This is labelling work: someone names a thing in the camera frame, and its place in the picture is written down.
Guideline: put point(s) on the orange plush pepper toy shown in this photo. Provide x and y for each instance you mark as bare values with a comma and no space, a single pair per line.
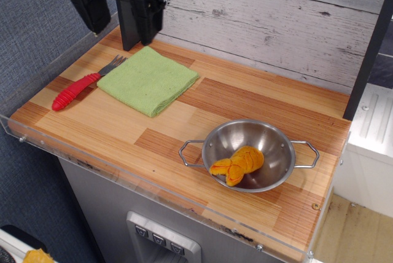
245,160

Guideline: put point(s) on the green folded cloth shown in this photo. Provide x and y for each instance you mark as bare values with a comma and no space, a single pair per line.
148,82

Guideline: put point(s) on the grey toy fridge cabinet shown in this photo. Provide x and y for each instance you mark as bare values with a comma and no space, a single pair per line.
106,204

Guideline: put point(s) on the silver dispenser button panel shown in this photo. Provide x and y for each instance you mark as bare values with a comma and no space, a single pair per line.
159,240

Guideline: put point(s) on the yellow object bottom left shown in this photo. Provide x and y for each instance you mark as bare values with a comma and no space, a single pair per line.
37,256

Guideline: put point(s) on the white toy sink unit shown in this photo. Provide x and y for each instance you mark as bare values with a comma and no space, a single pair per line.
364,173

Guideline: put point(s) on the black vertical post left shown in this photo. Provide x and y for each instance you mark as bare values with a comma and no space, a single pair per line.
128,26

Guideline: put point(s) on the black vertical post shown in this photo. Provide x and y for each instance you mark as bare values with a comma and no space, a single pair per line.
128,26
365,70

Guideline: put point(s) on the red handled metal fork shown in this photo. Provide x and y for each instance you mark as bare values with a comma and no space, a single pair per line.
66,96

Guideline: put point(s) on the clear acrylic guard rail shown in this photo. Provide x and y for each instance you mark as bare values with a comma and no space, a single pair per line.
161,156

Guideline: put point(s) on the metal bowl with handles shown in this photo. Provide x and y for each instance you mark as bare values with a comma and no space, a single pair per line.
278,150

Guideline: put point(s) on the black vertical post right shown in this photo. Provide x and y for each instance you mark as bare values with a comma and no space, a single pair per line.
365,70

